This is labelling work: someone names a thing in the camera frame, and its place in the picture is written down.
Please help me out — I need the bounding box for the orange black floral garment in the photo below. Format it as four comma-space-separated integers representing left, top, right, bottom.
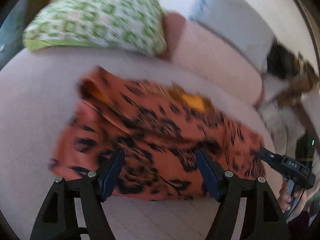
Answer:
49, 67, 265, 201

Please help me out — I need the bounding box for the person's right hand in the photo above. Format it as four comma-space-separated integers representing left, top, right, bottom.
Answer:
278, 181, 308, 214

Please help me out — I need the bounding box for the striped grey cloth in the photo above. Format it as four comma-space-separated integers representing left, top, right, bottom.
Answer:
258, 89, 305, 159

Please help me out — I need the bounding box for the brown patterned blanket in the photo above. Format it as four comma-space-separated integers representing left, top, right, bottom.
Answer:
267, 40, 319, 108

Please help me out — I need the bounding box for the pale quilted bed cover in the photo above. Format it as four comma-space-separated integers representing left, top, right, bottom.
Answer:
1, 47, 274, 239

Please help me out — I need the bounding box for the pink bolster cushion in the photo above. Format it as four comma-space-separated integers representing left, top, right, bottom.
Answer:
160, 12, 264, 106

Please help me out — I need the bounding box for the light blue pillow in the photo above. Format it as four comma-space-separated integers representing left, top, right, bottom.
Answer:
190, 0, 275, 73

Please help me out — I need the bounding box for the green white patterned pillow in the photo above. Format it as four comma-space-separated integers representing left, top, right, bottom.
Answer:
23, 0, 167, 56

